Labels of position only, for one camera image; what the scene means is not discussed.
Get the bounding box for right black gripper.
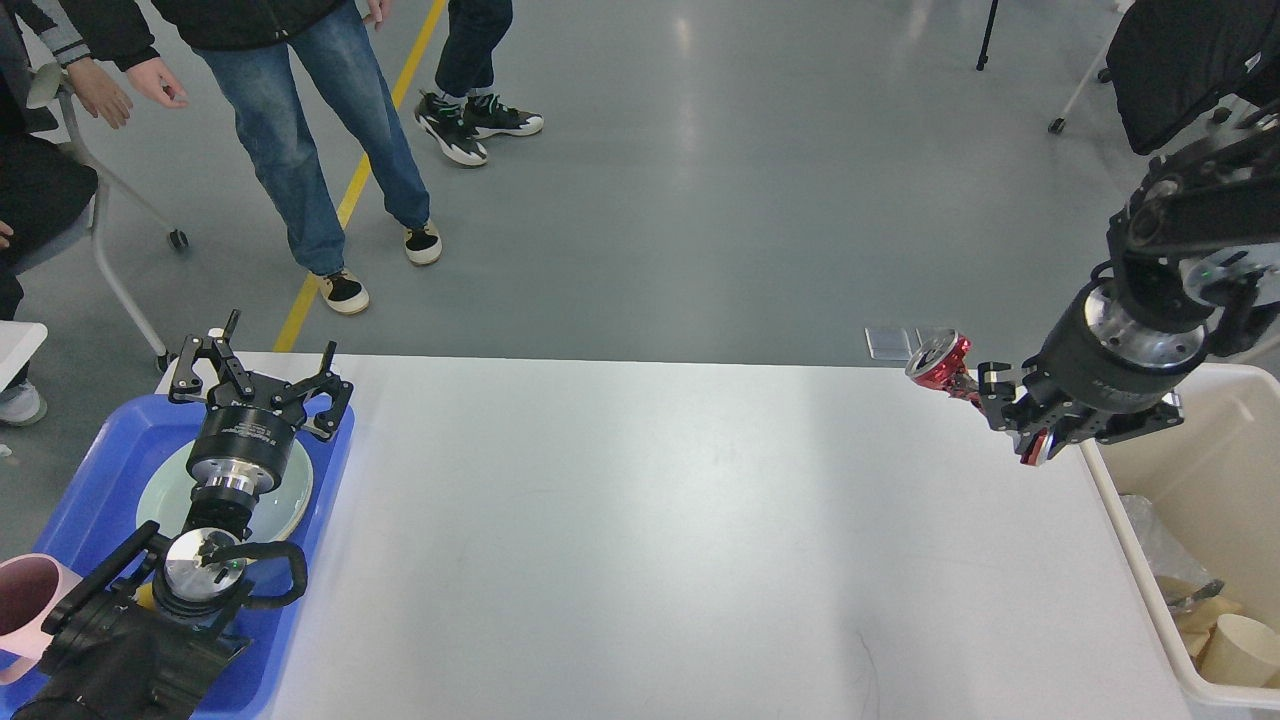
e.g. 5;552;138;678
975;283;1210;447

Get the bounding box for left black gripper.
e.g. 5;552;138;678
169;309;355;493

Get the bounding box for green ceramic plate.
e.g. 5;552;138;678
134;441;314;542

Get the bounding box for large foil tray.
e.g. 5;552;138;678
1120;495;1215;600

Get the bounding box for teal ceramic mug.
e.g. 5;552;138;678
134;583;157;611

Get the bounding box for white paper cup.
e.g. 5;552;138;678
1199;612;1279;687

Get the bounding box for crushed red soda can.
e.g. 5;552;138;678
905;329;1051;466

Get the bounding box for small foil sheet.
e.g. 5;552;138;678
1156;577;1225;615

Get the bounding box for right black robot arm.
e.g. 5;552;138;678
975;102;1279;465

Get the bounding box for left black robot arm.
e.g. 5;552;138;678
14;313;355;719

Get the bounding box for beige plastic bin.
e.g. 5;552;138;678
1082;363;1279;717

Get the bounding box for blue plastic tray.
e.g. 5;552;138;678
33;395;356;719

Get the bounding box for white side table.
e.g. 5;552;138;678
0;320;49;389

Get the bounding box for pink ceramic mug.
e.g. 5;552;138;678
1;553;82;685

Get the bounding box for seated person in black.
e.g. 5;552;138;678
0;0;134;427

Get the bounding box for person in blue jeans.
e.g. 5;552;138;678
155;1;443;315

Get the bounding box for person in black sneakers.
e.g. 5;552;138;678
413;1;545;167

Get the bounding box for white office chair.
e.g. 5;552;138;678
26;65;191;373

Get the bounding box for chair with black jacket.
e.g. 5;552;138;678
1105;1;1279;155

